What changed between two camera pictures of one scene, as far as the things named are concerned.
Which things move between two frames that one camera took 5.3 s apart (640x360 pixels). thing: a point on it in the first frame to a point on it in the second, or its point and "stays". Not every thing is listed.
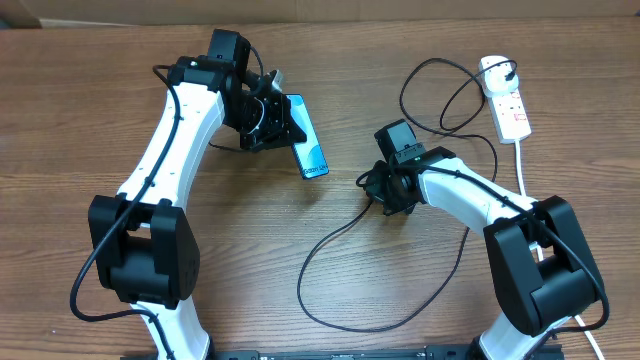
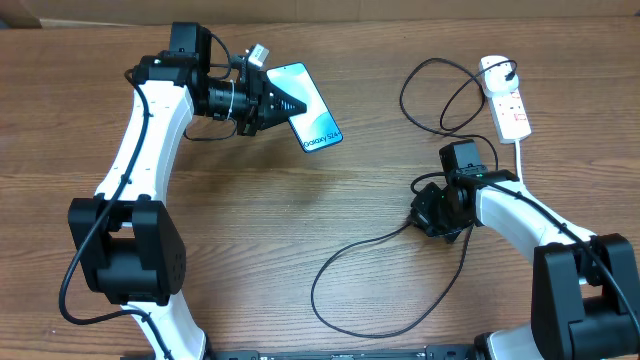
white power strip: (510, 116) stays
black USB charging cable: (350, 219) to (367, 240)
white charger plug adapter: (494, 80) stays
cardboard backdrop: (81, 13) stays
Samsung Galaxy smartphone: (310, 154) to (316, 128)
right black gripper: (375, 189) to (423, 217)
